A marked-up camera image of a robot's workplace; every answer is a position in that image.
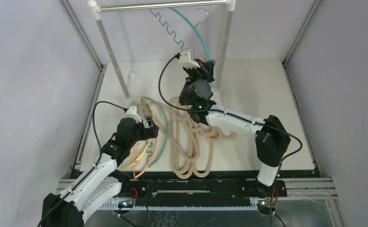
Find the yellow wire hanger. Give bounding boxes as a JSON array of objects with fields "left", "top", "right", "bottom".
[{"left": 122, "top": 97, "right": 151, "bottom": 170}]

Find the blue wire hanger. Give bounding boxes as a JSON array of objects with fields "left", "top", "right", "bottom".
[{"left": 148, "top": 7, "right": 215, "bottom": 90}]

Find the orange wire hanger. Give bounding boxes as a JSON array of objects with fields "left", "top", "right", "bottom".
[{"left": 133, "top": 96, "right": 157, "bottom": 179}]

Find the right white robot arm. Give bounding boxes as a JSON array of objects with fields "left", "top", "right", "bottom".
[{"left": 179, "top": 58, "right": 291, "bottom": 197}]

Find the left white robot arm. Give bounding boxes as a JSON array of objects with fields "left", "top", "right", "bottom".
[{"left": 38, "top": 117, "right": 159, "bottom": 227}]

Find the beige plastic hanger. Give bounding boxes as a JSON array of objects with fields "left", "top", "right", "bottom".
[
  {"left": 169, "top": 109, "right": 200, "bottom": 179},
  {"left": 193, "top": 124, "right": 236, "bottom": 143},
  {"left": 181, "top": 117, "right": 218, "bottom": 179}
]

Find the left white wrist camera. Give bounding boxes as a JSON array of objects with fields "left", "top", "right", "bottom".
[{"left": 123, "top": 105, "right": 142, "bottom": 123}]

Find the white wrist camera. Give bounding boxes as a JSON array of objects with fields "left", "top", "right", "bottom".
[
  {"left": 178, "top": 48, "right": 200, "bottom": 69},
  {"left": 123, "top": 105, "right": 142, "bottom": 123}
]

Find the green wire hanger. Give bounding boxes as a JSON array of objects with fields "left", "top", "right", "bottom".
[{"left": 143, "top": 97, "right": 169, "bottom": 166}]

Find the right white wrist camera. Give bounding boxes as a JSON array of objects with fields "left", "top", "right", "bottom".
[{"left": 178, "top": 48, "right": 200, "bottom": 69}]

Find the right black camera cable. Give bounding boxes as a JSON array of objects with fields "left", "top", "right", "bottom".
[{"left": 158, "top": 53, "right": 303, "bottom": 164}]

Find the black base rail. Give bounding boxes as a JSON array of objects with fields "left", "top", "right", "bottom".
[{"left": 68, "top": 170, "right": 322, "bottom": 208}]

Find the white clothes rack frame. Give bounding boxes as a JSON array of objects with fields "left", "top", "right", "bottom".
[{"left": 87, "top": 0, "right": 236, "bottom": 106}]

